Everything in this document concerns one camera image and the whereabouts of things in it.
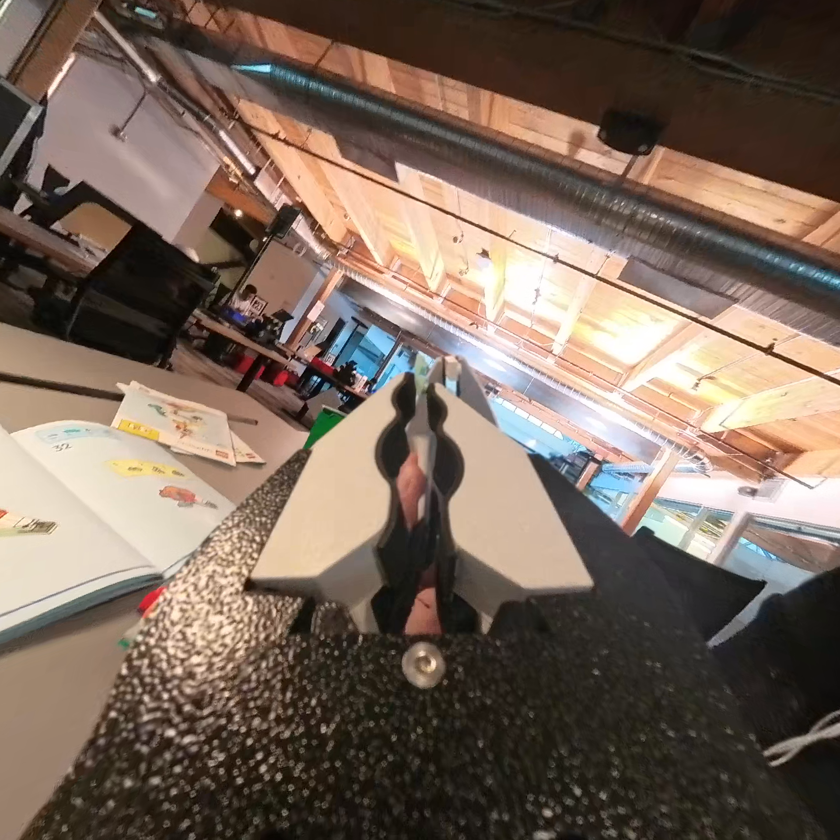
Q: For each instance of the black office chair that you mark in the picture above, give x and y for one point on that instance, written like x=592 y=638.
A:
x=131 y=295

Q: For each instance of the open lego instruction booklet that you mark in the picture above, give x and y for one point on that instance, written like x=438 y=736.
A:
x=79 y=525

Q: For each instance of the person's right hand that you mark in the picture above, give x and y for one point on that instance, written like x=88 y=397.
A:
x=410 y=485

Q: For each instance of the black wall speaker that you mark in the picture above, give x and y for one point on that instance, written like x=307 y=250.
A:
x=283 y=222

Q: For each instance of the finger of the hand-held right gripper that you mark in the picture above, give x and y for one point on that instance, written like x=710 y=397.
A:
x=451 y=371
x=423 y=459

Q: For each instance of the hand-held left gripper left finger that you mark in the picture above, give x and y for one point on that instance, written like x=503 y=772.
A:
x=328 y=518

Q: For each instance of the bird cover instruction booklet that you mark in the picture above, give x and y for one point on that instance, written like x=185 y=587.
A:
x=170 y=420

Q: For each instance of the green plastic bin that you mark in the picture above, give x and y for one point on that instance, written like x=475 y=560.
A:
x=325 y=426

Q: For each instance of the black ceiling sensor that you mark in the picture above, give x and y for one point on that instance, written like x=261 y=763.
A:
x=630 y=131

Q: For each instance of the small white instruction booklet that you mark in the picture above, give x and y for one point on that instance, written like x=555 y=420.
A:
x=249 y=454

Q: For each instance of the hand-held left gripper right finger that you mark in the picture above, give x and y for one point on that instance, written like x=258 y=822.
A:
x=518 y=525

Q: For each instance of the orange red lego model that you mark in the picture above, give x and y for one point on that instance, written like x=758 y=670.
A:
x=152 y=598

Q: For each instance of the silver ventilation duct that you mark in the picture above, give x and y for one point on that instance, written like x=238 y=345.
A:
x=525 y=176

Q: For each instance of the pale green lego piece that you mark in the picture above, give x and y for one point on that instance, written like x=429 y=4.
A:
x=420 y=380

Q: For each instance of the dark ceiling panel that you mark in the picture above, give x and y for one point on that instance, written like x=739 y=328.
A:
x=676 y=285

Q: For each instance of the red storage bin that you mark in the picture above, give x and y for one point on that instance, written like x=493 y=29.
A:
x=282 y=379
x=244 y=369

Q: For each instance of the black framed screen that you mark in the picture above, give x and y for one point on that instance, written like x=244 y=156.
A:
x=16 y=124

